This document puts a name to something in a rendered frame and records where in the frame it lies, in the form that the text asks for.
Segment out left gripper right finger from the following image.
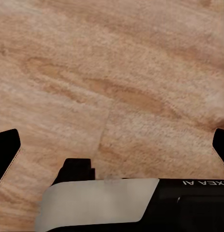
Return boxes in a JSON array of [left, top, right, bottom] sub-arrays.
[[212, 128, 224, 162]]

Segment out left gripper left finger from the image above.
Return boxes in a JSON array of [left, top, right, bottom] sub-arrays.
[[0, 129, 21, 179]]

